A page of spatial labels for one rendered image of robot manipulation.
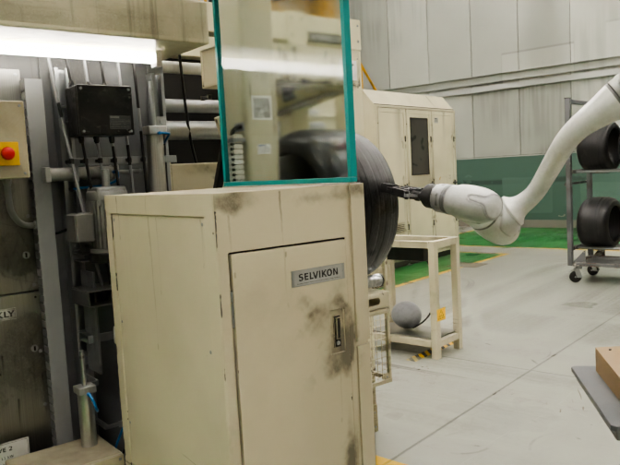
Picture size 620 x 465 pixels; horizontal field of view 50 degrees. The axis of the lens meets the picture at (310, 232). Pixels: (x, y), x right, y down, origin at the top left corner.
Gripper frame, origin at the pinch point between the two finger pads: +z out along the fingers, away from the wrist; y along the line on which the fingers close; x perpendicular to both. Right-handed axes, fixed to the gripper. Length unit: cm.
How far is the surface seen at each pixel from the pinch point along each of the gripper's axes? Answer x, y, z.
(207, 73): -36, 24, 76
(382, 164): -6.9, -4.0, 7.9
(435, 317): 114, -178, 124
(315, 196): -7, 65, -41
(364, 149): -11.8, -0.3, 13.1
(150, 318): 24, 91, -13
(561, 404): 127, -158, 17
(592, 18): -182, -1023, 509
